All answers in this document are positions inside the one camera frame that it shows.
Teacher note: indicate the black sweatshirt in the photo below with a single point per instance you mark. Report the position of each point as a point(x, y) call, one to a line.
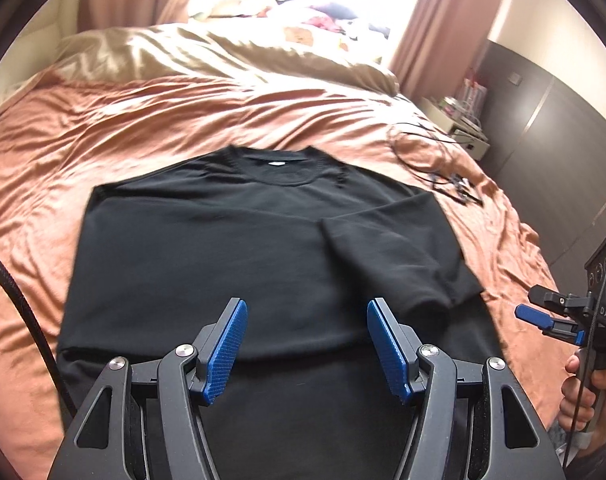
point(208, 260)

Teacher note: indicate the person's right hand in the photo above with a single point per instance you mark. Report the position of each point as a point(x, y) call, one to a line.
point(573, 405)

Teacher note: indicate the white nightstand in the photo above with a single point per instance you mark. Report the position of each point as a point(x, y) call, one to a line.
point(470, 147)

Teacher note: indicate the brown blanket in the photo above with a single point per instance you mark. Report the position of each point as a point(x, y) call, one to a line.
point(133, 110)

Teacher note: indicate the beige duvet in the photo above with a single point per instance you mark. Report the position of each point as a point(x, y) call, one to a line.
point(233, 55)

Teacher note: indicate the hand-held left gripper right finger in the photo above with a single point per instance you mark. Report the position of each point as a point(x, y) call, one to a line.
point(393, 355)

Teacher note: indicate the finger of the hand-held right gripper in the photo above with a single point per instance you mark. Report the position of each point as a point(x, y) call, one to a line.
point(548, 296)
point(533, 314)

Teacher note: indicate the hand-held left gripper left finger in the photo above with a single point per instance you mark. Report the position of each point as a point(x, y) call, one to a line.
point(225, 350)

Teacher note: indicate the cream padded headboard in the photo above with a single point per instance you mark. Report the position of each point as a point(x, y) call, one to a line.
point(38, 55)

